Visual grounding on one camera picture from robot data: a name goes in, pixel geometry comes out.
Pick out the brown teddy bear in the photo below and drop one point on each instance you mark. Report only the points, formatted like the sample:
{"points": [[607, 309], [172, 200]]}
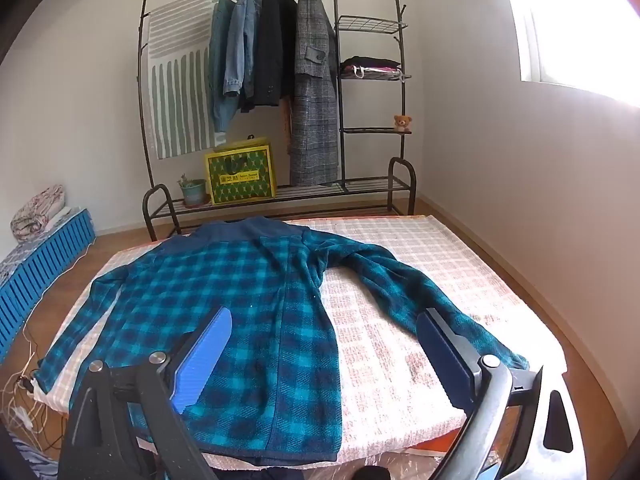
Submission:
{"points": [[402, 123]]}

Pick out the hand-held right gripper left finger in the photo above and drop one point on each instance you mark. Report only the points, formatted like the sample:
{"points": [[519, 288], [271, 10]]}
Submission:
{"points": [[200, 360]]}

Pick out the black coat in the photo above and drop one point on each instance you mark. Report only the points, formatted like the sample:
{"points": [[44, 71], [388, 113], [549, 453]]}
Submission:
{"points": [[272, 45]]}

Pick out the blue slatted crate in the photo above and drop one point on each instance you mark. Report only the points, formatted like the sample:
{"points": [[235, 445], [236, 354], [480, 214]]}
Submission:
{"points": [[45, 255]]}

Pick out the white green striped cloth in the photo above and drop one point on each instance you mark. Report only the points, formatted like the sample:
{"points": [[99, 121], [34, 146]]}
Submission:
{"points": [[175, 85]]}

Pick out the orange mattress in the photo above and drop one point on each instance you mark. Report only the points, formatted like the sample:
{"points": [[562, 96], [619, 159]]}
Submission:
{"points": [[435, 448]]}

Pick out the blue white striped cloth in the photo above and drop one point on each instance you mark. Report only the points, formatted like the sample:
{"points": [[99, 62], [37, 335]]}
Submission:
{"points": [[30, 460]]}

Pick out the teal plaid fleece jacket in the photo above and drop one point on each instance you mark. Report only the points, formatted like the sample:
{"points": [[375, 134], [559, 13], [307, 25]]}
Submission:
{"points": [[280, 285]]}

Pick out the yellow green gift bag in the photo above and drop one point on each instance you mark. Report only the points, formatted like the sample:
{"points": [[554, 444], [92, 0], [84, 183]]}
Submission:
{"points": [[240, 175]]}

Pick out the small potted plant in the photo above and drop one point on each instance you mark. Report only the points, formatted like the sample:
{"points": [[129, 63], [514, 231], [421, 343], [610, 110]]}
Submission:
{"points": [[194, 194]]}

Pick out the floral cloth bundle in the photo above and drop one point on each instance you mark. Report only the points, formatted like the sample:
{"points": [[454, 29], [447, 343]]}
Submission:
{"points": [[37, 210]]}

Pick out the denim jacket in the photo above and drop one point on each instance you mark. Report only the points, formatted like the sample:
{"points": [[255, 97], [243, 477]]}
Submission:
{"points": [[240, 40]]}

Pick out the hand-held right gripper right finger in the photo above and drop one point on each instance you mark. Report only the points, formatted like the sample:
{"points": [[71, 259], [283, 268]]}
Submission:
{"points": [[445, 355]]}

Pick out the pink checked blanket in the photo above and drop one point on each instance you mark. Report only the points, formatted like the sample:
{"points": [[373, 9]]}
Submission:
{"points": [[450, 260]]}

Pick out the grey plaid coat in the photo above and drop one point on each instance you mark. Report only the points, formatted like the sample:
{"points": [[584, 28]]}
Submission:
{"points": [[312, 125]]}

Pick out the black metal clothes rack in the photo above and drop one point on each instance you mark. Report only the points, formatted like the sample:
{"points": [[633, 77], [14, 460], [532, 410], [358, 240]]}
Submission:
{"points": [[320, 192]]}

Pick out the dark navy cloth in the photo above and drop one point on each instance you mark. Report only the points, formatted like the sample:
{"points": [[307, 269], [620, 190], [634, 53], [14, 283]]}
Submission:
{"points": [[270, 473]]}

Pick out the stack of folded clothes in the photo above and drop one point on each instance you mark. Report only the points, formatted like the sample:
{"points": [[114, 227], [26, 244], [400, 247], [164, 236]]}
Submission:
{"points": [[370, 66]]}

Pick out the bright window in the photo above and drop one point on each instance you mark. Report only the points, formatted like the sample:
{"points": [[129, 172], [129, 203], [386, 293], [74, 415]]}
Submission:
{"points": [[575, 25]]}

